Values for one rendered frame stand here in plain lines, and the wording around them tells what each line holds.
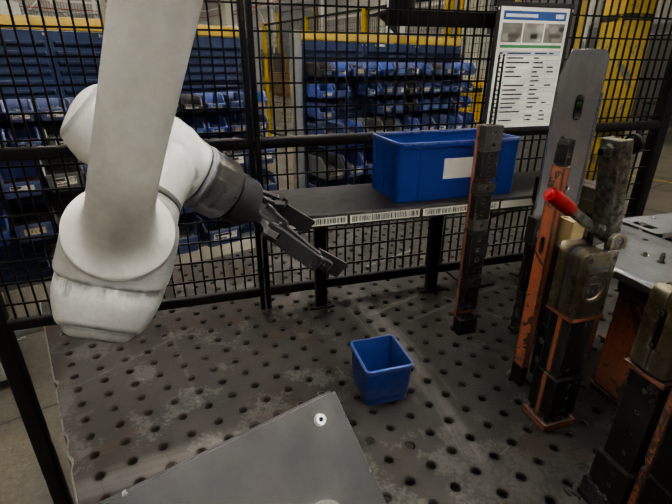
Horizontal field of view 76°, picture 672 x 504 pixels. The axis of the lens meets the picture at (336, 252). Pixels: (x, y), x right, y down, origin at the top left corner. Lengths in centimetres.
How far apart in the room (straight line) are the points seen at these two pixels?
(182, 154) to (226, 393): 54
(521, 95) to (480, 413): 83
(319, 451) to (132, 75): 38
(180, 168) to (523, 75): 99
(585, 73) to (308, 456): 88
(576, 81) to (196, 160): 77
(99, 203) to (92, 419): 64
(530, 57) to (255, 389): 106
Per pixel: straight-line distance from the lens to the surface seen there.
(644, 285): 82
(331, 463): 50
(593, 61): 107
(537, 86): 135
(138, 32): 35
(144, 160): 37
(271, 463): 48
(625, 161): 75
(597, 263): 77
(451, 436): 87
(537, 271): 89
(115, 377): 107
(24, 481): 199
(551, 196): 69
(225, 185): 60
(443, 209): 99
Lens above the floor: 131
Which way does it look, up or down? 23 degrees down
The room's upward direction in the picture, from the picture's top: straight up
